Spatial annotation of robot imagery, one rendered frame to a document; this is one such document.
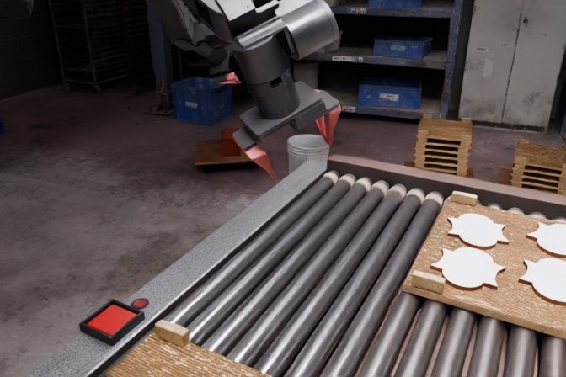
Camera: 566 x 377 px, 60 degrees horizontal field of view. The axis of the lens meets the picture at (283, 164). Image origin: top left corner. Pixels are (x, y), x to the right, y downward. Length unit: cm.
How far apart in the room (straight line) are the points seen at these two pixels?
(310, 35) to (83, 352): 61
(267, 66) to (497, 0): 436
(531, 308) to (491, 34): 408
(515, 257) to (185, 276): 67
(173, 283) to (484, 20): 425
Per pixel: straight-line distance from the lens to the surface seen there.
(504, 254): 113
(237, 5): 61
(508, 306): 98
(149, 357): 83
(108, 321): 93
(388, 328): 89
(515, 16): 490
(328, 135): 70
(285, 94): 62
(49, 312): 258
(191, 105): 494
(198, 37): 133
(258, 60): 59
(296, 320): 89
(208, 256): 107
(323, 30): 61
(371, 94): 501
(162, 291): 99
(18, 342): 248
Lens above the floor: 150
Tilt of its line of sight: 23 degrees down
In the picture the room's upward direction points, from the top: straight up
